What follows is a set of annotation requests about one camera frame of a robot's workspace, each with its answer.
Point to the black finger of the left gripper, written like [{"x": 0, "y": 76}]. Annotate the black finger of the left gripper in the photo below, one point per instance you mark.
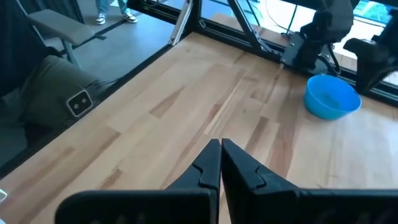
[
  {"x": 367, "y": 53},
  {"x": 388, "y": 70}
]

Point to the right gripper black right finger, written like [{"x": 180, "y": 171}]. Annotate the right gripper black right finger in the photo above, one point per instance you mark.
[{"x": 245, "y": 186}]

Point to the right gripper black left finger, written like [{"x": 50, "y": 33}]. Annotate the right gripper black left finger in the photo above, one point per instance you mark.
[{"x": 202, "y": 177}]

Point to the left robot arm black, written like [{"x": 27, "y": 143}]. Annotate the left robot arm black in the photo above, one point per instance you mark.
[{"x": 311, "y": 46}]

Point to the blue plastic mini bowl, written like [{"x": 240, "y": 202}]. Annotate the blue plastic mini bowl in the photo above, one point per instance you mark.
[{"x": 329, "y": 99}]

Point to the silver aluminium bar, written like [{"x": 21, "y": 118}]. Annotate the silver aluminium bar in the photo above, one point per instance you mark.
[{"x": 182, "y": 21}]

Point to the olive green bag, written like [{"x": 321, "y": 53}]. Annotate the olive green bag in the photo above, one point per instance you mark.
[{"x": 46, "y": 87}]

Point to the person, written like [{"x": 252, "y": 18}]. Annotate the person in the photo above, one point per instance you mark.
[{"x": 101, "y": 17}]

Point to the black aluminium table frame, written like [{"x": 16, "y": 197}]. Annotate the black aluminium table frame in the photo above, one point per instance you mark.
[{"x": 217, "y": 33}]

